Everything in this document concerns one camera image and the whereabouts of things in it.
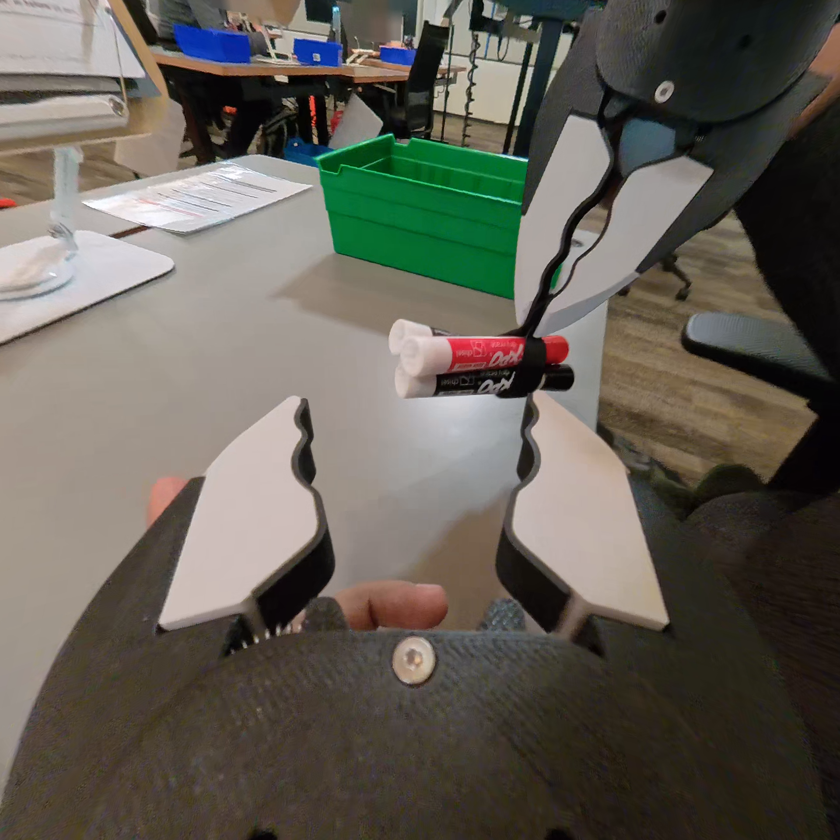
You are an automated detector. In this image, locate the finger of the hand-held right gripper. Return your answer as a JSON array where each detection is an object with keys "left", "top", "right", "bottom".
[
  {"left": 514, "top": 114, "right": 618, "bottom": 332},
  {"left": 546, "top": 155, "right": 715, "bottom": 330}
]

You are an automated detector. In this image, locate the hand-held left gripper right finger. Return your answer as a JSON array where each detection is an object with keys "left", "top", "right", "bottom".
[{"left": 496, "top": 392, "right": 671, "bottom": 642}]

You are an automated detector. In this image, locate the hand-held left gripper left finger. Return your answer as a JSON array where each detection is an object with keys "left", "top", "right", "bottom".
[{"left": 157, "top": 395, "right": 337, "bottom": 634}]

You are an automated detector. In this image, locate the green plastic bin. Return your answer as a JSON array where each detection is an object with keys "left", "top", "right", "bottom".
[{"left": 314, "top": 133, "right": 567, "bottom": 301}]

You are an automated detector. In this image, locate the black marker tie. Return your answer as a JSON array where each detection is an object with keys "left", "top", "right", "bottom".
[{"left": 518, "top": 325, "right": 550, "bottom": 399}]

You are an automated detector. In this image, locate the red dry erase marker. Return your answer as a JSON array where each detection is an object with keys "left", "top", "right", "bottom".
[{"left": 402, "top": 333, "right": 569, "bottom": 376}]

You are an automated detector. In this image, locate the grey desk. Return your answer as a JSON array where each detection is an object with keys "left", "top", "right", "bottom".
[{"left": 0, "top": 154, "right": 608, "bottom": 782}]

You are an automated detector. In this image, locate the black armrest office chair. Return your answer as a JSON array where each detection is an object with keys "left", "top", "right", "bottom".
[{"left": 681, "top": 311, "right": 831, "bottom": 403}]

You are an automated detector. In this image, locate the blue floor crate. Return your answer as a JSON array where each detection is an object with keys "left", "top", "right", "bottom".
[{"left": 283, "top": 138, "right": 336, "bottom": 165}]

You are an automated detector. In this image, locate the blue plastic bin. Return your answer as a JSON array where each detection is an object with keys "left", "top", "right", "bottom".
[
  {"left": 293, "top": 38, "right": 343, "bottom": 68},
  {"left": 174, "top": 25, "right": 252, "bottom": 64}
]

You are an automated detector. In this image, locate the long wooden table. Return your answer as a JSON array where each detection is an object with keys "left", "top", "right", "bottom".
[{"left": 151, "top": 49, "right": 467, "bottom": 86}]

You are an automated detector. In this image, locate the white document stand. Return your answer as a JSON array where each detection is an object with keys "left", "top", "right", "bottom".
[{"left": 0, "top": 0, "right": 177, "bottom": 347}]

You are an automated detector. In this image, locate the laminated paper sheet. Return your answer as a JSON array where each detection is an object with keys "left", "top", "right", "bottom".
[{"left": 82, "top": 163, "right": 314, "bottom": 236}]

